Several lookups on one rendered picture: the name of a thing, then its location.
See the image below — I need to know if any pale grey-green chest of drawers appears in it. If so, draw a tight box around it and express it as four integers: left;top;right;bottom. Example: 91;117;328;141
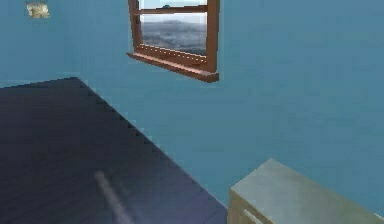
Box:
227;157;384;224

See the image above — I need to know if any small beige wall picture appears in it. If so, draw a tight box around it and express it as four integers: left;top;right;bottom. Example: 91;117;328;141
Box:
25;0;51;19

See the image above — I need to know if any brown wooden framed window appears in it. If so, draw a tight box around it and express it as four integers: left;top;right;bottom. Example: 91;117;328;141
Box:
125;0;221;84

